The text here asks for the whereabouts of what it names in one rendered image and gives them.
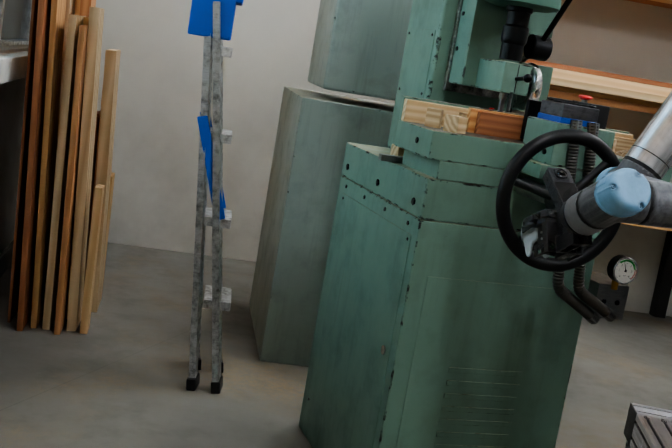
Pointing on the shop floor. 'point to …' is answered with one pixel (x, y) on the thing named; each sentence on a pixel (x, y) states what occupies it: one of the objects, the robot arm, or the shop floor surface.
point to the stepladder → (211, 166)
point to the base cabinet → (433, 336)
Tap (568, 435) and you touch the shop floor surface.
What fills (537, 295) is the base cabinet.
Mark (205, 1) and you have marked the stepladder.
